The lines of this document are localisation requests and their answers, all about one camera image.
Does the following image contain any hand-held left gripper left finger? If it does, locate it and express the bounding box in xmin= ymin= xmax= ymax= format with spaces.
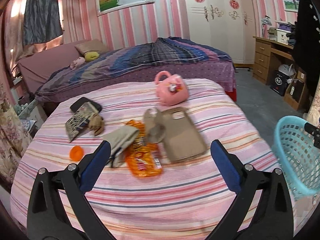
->
xmin=27 ymin=140 xmax=117 ymax=240

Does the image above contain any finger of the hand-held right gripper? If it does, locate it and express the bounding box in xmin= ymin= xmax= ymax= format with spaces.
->
xmin=304 ymin=122 xmax=320 ymax=148

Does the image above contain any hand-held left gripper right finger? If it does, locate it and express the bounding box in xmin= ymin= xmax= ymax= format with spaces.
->
xmin=207 ymin=139 xmax=294 ymax=240

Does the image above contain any teal plastic basket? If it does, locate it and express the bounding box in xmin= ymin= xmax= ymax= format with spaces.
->
xmin=273 ymin=116 xmax=320 ymax=202

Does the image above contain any brown paper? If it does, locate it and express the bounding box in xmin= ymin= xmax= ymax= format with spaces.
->
xmin=87 ymin=114 xmax=105 ymax=136

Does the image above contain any black and white printed packet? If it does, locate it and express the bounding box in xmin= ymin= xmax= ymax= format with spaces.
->
xmin=65 ymin=102 xmax=98 ymax=143

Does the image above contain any orange snack wrapper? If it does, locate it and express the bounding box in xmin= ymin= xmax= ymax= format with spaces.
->
xmin=124 ymin=120 xmax=163 ymax=177

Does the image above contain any cardboard tube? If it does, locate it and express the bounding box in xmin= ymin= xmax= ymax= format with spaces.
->
xmin=144 ymin=108 xmax=167 ymax=144

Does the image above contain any floral beige curtain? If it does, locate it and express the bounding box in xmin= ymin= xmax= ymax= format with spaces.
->
xmin=0 ymin=80 xmax=33 ymax=188
xmin=306 ymin=97 xmax=320 ymax=128

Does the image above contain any brown cardboard box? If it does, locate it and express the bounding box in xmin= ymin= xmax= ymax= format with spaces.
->
xmin=286 ymin=79 xmax=308 ymax=103

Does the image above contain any beige phone case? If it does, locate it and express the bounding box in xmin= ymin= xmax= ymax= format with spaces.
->
xmin=160 ymin=107 xmax=208 ymax=163

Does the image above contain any black bag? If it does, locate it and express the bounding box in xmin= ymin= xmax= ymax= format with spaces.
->
xmin=270 ymin=70 xmax=289 ymax=97

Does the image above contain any black phone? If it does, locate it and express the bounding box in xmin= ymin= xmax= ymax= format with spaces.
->
xmin=70 ymin=96 xmax=102 ymax=113

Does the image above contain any pink striped tablecloth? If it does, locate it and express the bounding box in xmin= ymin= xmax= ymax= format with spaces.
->
xmin=10 ymin=78 xmax=300 ymax=240

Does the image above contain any white fan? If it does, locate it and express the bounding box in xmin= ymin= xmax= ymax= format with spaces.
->
xmin=278 ymin=64 xmax=295 ymax=77

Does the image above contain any pink mug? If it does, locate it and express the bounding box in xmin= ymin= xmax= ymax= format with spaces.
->
xmin=154 ymin=70 xmax=189 ymax=106

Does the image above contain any black coat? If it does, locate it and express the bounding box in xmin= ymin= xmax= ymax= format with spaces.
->
xmin=291 ymin=0 xmax=320 ymax=98

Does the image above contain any wooden desk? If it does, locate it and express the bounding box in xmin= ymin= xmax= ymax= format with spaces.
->
xmin=252 ymin=35 xmax=309 ymax=110

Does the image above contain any pink plush toy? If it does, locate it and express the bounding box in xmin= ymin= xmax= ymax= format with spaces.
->
xmin=70 ymin=56 xmax=85 ymax=69

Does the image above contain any white box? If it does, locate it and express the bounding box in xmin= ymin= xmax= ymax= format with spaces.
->
xmin=275 ymin=27 xmax=290 ymax=44

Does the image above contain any yellow plush toy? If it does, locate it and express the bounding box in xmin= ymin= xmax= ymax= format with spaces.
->
xmin=84 ymin=51 xmax=100 ymax=62

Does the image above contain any purple box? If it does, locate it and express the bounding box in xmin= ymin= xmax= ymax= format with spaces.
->
xmin=276 ymin=21 xmax=297 ymax=30

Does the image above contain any purple bed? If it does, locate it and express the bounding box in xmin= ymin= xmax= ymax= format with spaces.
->
xmin=17 ymin=37 xmax=237 ymax=110

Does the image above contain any beige pillow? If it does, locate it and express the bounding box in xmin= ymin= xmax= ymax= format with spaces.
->
xmin=74 ymin=39 xmax=108 ymax=55

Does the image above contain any striped purple quilt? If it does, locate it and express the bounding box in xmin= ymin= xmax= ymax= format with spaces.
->
xmin=35 ymin=37 xmax=233 ymax=98

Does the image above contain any desk lamp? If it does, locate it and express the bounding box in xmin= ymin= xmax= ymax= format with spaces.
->
xmin=261 ymin=15 xmax=272 ymax=38

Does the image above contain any white wardrobe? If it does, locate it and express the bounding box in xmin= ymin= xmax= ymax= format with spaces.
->
xmin=181 ymin=0 xmax=258 ymax=65

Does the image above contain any dark grey curtain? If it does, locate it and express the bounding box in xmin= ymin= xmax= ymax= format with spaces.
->
xmin=23 ymin=0 xmax=63 ymax=46

